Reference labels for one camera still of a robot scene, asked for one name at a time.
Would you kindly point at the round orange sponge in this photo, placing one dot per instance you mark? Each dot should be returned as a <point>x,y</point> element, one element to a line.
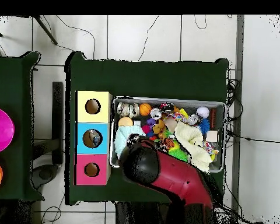
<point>125,121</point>

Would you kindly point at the cream knitted cloth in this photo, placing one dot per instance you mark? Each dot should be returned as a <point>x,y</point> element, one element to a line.
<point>193,140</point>

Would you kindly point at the small tiger plush toy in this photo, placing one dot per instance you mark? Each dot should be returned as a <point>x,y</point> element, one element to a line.
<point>169,142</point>

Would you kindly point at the plain wooden block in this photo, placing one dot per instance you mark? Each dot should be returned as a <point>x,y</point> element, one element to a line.
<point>211,136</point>

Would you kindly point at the colourful dotted packet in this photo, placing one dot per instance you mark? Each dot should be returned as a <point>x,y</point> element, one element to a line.
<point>178,117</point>

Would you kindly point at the white baseball red stitching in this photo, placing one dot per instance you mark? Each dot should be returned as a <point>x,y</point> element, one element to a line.
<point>203,112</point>

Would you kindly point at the green spiky rubber ball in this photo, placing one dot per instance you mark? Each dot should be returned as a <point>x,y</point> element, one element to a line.
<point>179,154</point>

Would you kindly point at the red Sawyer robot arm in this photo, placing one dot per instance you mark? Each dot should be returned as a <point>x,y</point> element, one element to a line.
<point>177,175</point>

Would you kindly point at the crushed silver can black label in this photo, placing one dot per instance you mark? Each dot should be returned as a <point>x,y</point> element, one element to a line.
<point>193,119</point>

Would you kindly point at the black tripod leg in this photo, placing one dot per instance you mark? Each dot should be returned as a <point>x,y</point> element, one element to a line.
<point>46,30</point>

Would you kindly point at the wooden box with three holes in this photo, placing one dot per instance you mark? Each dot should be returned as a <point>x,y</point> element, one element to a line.
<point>84,116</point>

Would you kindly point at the crushed clear bottle blue label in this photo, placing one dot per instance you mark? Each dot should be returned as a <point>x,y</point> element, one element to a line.
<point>96,138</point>

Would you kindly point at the small orange basketball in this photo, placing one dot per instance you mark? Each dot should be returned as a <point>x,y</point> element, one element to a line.
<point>145,109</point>

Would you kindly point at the mint green knitted cloth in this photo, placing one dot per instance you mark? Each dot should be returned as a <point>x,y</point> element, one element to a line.
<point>122,137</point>

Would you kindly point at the dark green table cloth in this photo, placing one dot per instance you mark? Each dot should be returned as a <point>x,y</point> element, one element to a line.
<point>154,79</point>
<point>9,81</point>

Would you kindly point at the black floor stand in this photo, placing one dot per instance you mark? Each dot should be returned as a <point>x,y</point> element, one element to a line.
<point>57,116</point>

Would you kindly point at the blue spiky rubber ball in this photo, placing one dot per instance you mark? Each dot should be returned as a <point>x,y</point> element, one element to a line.
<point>204,126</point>

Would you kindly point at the pink plastic bowl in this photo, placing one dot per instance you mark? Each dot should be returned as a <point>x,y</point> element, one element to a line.
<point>0,129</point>

